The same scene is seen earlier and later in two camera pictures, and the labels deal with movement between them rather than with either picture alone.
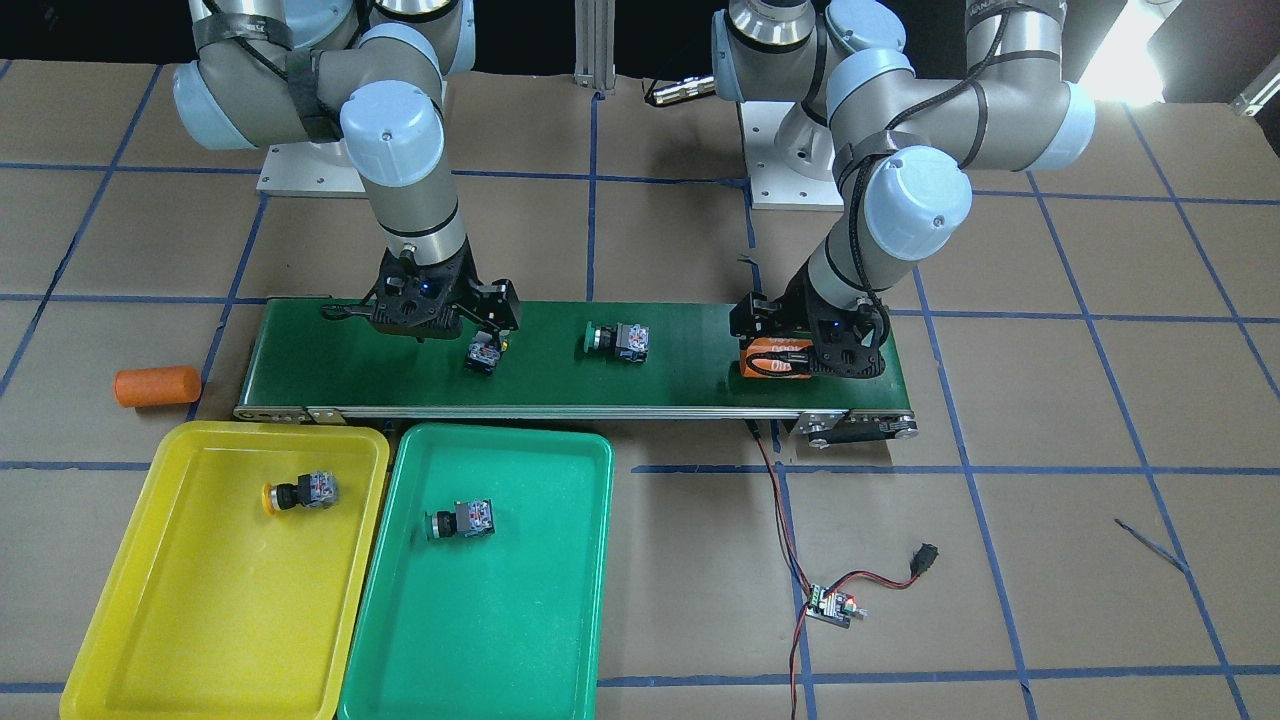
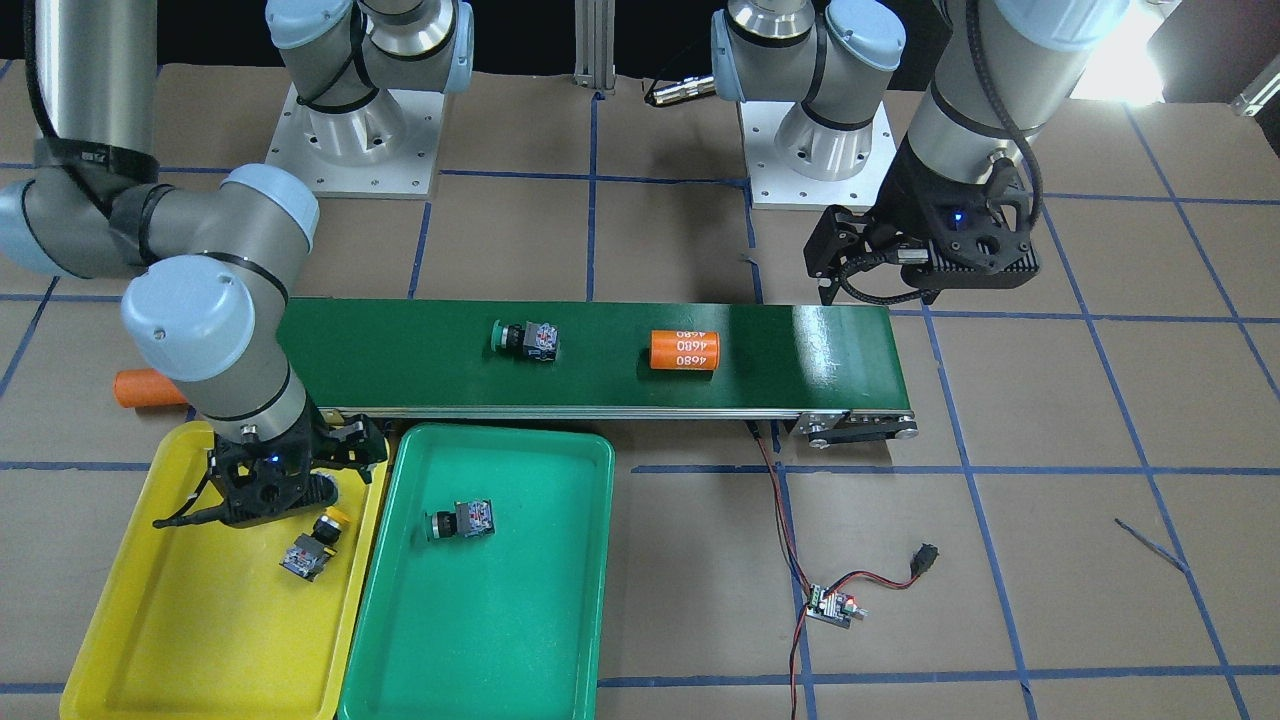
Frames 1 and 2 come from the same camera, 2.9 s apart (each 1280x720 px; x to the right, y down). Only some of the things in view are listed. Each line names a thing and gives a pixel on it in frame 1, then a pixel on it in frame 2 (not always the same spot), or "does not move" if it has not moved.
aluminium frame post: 594,31 does not move
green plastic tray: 508,625 does not move
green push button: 469,519 does not move
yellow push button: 485,350 to 307,555
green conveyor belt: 569,361 does not move
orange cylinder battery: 764,345 to 684,350
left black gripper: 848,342 to 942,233
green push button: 630,342 to 537,340
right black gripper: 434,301 to 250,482
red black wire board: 828,602 does not move
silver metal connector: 685,89 does not move
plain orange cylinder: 157,385 does not move
